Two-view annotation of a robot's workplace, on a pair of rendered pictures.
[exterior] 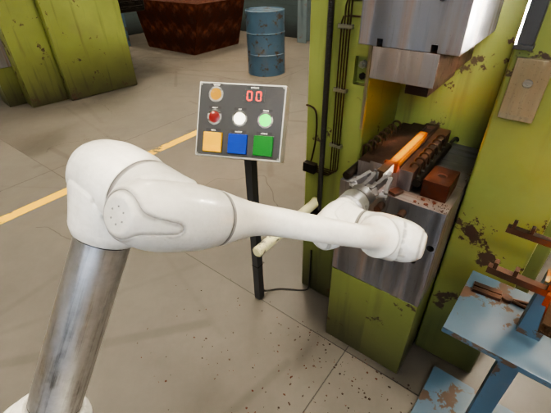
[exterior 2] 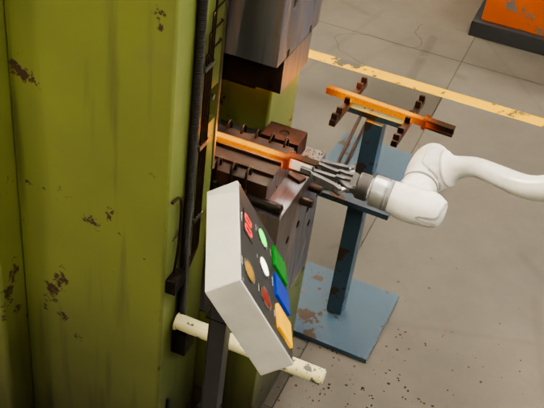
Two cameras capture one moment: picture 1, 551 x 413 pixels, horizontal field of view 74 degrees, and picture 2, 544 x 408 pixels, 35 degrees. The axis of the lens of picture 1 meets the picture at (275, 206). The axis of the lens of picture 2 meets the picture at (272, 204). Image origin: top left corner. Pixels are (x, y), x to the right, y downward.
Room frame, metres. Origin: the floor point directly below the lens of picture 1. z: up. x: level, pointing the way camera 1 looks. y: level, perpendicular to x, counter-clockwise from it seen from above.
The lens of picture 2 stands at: (1.84, 1.50, 2.37)
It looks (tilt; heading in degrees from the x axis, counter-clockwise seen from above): 37 degrees down; 249
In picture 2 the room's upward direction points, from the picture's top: 8 degrees clockwise
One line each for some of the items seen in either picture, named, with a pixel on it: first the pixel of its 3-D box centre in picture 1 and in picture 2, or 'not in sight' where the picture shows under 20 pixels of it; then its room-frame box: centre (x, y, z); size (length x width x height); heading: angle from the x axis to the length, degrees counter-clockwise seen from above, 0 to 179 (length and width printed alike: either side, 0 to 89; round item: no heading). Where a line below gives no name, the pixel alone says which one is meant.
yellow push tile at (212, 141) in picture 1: (212, 142); (282, 326); (1.29, 0.24, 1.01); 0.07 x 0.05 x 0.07; 77
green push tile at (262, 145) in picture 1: (263, 146); (277, 265); (1.25, 0.04, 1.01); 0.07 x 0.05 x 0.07; 77
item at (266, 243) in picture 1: (289, 224); (248, 348); (1.25, -0.06, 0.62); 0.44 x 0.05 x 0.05; 142
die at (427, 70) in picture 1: (426, 52); (223, 40); (1.28, -0.51, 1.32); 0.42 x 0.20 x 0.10; 142
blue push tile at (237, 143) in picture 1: (237, 143); (279, 295); (1.27, 0.14, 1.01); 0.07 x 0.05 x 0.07; 77
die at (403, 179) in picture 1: (406, 151); (213, 152); (1.28, -0.51, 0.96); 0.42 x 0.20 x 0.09; 142
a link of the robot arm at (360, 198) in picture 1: (352, 205); (380, 192); (0.87, -0.23, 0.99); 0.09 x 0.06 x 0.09; 52
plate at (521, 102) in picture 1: (525, 90); not in sight; (1.02, -0.71, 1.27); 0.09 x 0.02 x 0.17; 52
